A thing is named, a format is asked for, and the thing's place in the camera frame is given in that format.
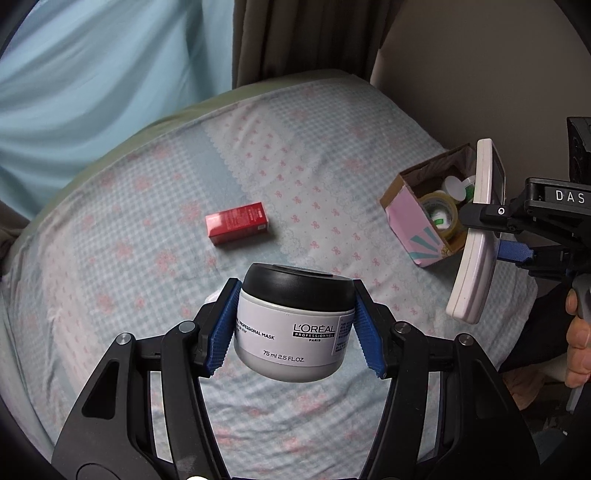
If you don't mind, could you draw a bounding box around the brown curtain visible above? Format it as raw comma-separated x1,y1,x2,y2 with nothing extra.
0,196,31,278
230,0,403,89

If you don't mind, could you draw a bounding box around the pink cardboard box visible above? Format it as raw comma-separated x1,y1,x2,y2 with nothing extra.
379,143,479,269

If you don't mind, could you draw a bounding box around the light blue hanging cloth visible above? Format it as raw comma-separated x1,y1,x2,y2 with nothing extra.
0,0,237,223

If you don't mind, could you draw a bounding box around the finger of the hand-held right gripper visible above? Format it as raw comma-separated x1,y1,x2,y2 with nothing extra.
458,199,530,232
498,240,574,278

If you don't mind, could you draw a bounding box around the small white bottle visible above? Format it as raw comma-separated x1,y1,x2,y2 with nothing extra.
440,177,467,202

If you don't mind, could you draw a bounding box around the grey jar with black lid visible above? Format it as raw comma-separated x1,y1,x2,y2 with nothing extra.
233,262,357,383

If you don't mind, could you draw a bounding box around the small red carton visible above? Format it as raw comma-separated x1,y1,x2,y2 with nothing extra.
205,201,270,246

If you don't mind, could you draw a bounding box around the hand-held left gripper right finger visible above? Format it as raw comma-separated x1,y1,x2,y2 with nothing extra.
352,278,541,480

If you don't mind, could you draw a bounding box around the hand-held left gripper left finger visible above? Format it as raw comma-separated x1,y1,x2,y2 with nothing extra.
51,278,243,480

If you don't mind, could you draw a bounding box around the yellow tape roll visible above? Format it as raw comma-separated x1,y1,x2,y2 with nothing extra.
419,191,467,253

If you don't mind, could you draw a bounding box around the bed with floral sheet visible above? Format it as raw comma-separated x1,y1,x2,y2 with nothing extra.
0,69,540,480

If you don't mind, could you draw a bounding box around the white remote control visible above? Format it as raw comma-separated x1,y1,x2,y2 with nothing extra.
445,138,508,324

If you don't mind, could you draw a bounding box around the person's right hand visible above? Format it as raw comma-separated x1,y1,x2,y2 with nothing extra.
564,291,591,388

